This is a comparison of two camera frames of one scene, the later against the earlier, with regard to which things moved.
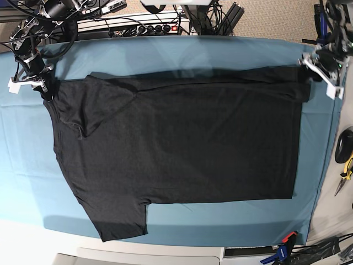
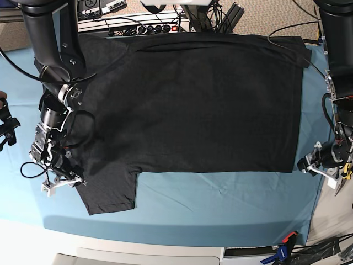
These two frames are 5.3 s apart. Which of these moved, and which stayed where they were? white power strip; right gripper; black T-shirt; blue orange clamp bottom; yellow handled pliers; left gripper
Moved: right gripper; left gripper; black T-shirt
Stayed: blue orange clamp bottom; white power strip; yellow handled pliers
